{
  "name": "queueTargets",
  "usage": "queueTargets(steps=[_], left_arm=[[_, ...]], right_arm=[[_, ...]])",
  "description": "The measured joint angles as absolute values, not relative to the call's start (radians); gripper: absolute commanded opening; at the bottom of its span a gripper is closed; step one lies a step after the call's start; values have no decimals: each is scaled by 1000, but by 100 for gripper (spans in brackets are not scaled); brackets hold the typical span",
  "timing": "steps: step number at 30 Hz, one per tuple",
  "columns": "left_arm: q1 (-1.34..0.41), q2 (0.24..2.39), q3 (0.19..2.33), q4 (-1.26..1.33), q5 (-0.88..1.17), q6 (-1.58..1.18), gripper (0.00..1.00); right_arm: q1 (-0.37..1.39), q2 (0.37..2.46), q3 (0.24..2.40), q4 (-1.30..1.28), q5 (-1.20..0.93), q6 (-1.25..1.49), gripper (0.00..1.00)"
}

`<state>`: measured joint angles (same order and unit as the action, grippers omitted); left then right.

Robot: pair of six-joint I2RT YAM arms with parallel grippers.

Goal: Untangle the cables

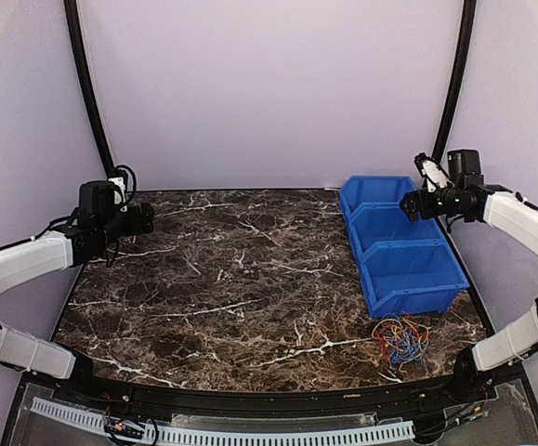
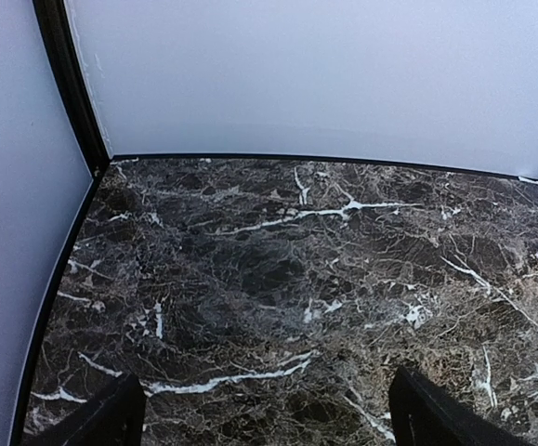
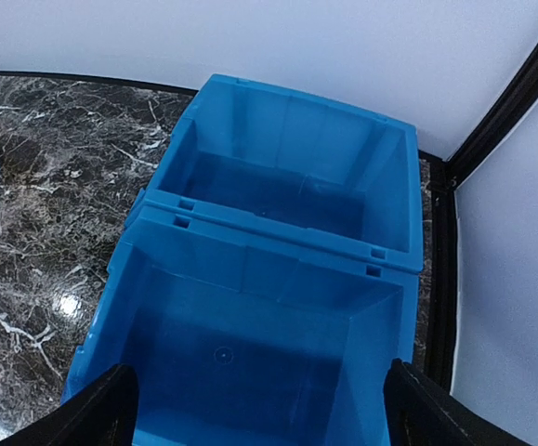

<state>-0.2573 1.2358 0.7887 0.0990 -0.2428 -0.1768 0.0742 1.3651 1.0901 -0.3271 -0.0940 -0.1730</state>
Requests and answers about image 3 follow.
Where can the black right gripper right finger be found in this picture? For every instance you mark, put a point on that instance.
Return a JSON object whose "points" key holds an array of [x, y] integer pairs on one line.
{"points": [[419, 412]]}

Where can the blue plastic bin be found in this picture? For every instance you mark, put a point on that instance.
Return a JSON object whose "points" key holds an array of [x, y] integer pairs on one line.
{"points": [[289, 165], [240, 339]]}

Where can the blue right plastic bin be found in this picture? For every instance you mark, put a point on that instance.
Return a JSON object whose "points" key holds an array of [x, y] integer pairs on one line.
{"points": [[289, 165]]}

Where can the black right frame post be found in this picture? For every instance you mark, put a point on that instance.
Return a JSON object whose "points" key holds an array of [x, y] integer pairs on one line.
{"points": [[445, 178]]}

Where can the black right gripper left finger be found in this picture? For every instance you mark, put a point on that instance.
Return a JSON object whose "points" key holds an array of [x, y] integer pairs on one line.
{"points": [[103, 413]]}

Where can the blue middle plastic bin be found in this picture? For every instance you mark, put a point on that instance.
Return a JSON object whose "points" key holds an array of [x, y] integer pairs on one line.
{"points": [[240, 339]]}

